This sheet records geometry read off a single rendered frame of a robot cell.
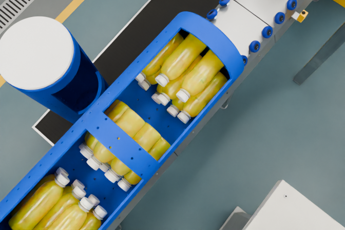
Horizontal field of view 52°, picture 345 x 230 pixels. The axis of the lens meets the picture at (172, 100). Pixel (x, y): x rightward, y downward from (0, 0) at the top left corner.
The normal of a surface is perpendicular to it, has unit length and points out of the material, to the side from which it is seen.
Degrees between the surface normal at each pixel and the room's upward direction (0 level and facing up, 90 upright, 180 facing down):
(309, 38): 0
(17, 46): 0
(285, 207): 2
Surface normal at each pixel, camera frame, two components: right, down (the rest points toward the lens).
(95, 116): -0.44, -0.55
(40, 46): -0.04, -0.25
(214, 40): 0.15, -0.08
